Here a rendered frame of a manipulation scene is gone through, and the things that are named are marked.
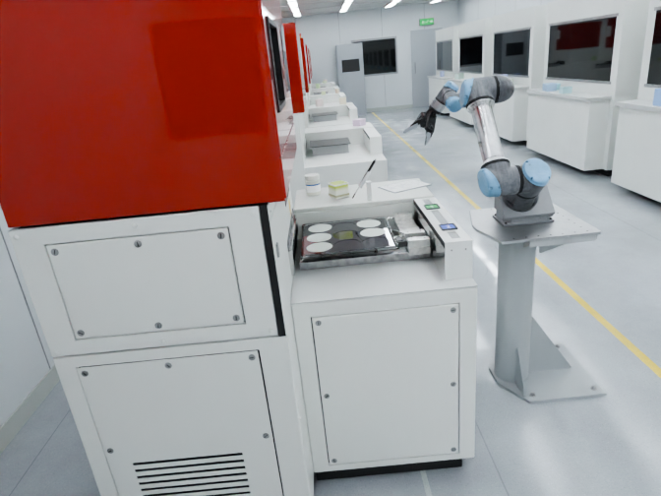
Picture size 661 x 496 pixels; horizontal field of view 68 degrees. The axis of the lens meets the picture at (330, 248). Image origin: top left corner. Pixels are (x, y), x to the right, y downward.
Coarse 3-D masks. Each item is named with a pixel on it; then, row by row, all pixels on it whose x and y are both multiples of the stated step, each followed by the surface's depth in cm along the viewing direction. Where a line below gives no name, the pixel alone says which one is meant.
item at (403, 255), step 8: (352, 256) 188; (360, 256) 187; (368, 256) 186; (376, 256) 186; (384, 256) 186; (392, 256) 186; (400, 256) 186; (408, 256) 186; (416, 256) 186; (424, 256) 186; (304, 264) 186; (312, 264) 186; (320, 264) 186; (328, 264) 186; (336, 264) 187; (344, 264) 187; (352, 264) 187; (360, 264) 187
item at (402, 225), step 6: (396, 222) 210; (402, 222) 209; (408, 222) 209; (414, 222) 208; (396, 228) 210; (402, 228) 202; (408, 228) 202; (414, 228) 201; (426, 246) 182; (408, 252) 183; (414, 252) 182; (420, 252) 182; (426, 252) 182
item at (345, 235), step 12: (336, 228) 204; (348, 228) 203; (360, 228) 201; (384, 228) 199; (336, 240) 191; (348, 240) 190; (360, 240) 188; (372, 240) 188; (384, 240) 186; (312, 252) 182; (324, 252) 180
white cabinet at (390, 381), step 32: (320, 320) 164; (352, 320) 165; (384, 320) 165; (416, 320) 166; (448, 320) 166; (320, 352) 169; (352, 352) 169; (384, 352) 170; (416, 352) 170; (448, 352) 171; (320, 384) 174; (352, 384) 174; (384, 384) 174; (416, 384) 175; (448, 384) 175; (320, 416) 179; (352, 416) 179; (384, 416) 180; (416, 416) 180; (448, 416) 181; (320, 448) 184; (352, 448) 185; (384, 448) 185; (416, 448) 185; (448, 448) 186
